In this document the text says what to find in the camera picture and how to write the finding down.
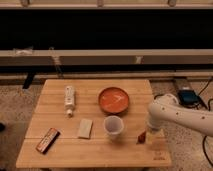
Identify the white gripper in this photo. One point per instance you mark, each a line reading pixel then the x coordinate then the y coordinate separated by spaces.
pixel 152 134

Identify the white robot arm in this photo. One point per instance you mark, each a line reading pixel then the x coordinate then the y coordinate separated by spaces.
pixel 167 108

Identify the orange ceramic bowl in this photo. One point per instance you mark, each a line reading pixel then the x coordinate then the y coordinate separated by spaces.
pixel 113 100

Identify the clear plastic cup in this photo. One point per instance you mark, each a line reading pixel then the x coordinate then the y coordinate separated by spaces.
pixel 113 126

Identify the black power box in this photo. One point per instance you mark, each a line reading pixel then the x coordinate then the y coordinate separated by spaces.
pixel 188 97

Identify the beige rectangular sponge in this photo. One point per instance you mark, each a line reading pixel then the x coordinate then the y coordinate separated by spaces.
pixel 85 128

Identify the wooden table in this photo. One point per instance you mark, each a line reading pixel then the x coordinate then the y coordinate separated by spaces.
pixel 70 151

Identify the white tube bottle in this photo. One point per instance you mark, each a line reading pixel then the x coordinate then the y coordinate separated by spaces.
pixel 69 100

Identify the red black candy bar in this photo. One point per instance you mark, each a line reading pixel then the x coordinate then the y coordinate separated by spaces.
pixel 46 142

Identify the long wooden bench rail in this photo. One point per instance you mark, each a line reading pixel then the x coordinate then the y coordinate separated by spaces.
pixel 105 57

